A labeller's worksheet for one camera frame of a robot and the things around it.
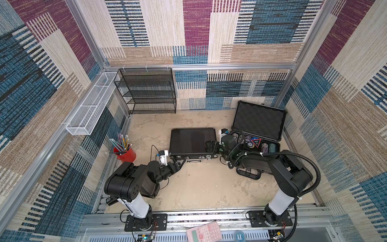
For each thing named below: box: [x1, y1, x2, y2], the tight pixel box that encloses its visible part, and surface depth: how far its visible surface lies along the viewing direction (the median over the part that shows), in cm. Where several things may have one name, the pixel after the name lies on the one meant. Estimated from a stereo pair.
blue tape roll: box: [233, 230, 246, 242], surface depth 71 cm
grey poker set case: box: [231, 100, 288, 180], surface depth 101 cm
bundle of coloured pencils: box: [105, 133, 133, 156], surface depth 90 cm
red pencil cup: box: [113, 146, 137, 163], surface depth 89 cm
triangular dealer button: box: [250, 138, 262, 148], surface depth 101 cm
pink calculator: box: [186, 221, 222, 242], surface depth 71 cm
